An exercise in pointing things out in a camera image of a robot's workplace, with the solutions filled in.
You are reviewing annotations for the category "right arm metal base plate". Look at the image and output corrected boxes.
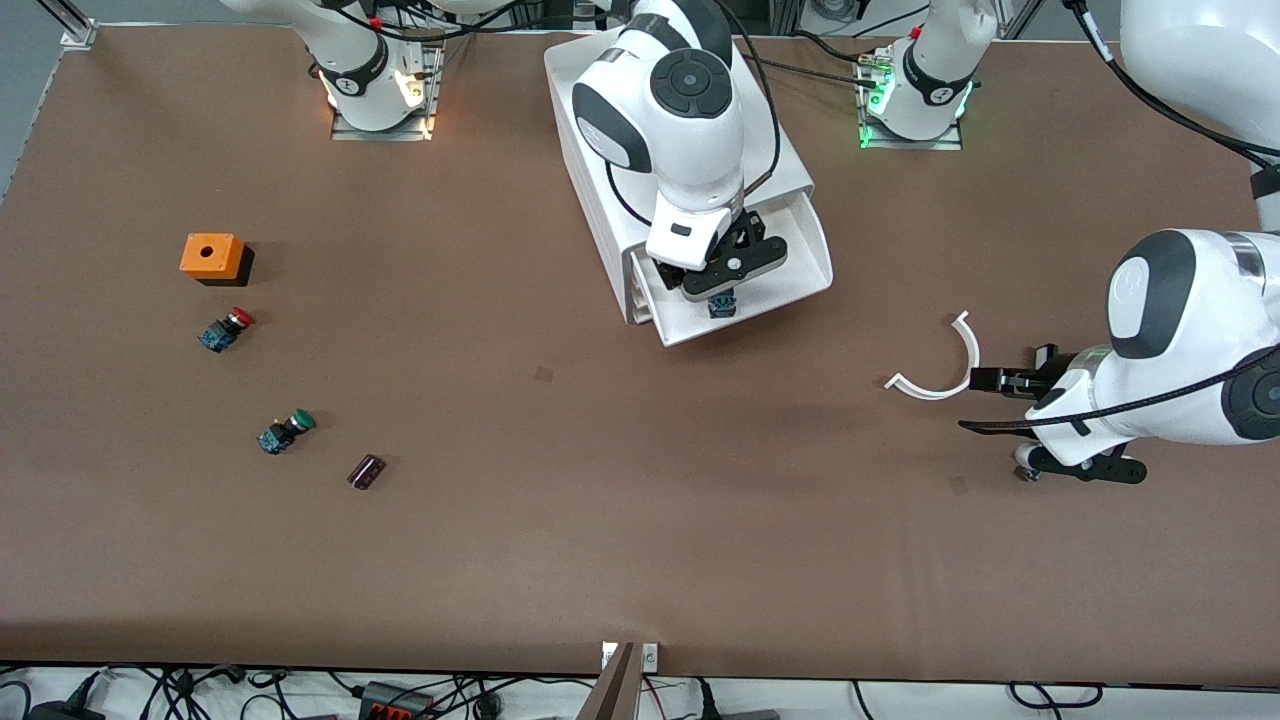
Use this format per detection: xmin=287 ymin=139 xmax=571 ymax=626
xmin=330 ymin=42 xmax=443 ymax=142

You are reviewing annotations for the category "black cable on table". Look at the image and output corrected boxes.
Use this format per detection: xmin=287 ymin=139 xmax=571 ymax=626
xmin=760 ymin=30 xmax=901 ymax=91

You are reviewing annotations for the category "red push button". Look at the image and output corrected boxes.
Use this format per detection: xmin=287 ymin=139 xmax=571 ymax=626
xmin=198 ymin=307 xmax=258 ymax=353

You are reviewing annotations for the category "black looped cable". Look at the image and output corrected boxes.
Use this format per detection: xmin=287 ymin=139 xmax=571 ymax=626
xmin=1008 ymin=681 xmax=1104 ymax=711

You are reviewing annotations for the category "white curved plastic bracket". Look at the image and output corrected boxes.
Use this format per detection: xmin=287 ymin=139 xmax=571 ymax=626
xmin=885 ymin=310 xmax=981 ymax=401

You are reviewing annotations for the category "aluminium frame post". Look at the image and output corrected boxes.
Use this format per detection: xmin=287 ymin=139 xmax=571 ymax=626
xmin=35 ymin=0 xmax=98 ymax=49

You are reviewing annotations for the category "grey metal post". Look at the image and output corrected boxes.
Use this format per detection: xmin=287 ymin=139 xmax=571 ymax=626
xmin=575 ymin=642 xmax=641 ymax=720

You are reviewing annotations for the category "orange box with hole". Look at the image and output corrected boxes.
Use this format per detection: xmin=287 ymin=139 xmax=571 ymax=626
xmin=180 ymin=233 xmax=254 ymax=288

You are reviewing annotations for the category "white drawer cabinet housing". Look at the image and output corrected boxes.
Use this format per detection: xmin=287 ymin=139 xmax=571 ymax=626
xmin=543 ymin=25 xmax=816 ymax=327

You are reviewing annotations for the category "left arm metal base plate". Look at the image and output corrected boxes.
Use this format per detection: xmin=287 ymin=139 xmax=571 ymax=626
xmin=858 ymin=48 xmax=964 ymax=152

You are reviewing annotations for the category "green push button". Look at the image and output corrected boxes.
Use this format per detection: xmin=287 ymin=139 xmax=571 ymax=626
xmin=257 ymin=408 xmax=317 ymax=456

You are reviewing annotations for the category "black orange power strip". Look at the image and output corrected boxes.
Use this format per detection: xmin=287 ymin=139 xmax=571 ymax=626
xmin=358 ymin=681 xmax=438 ymax=720

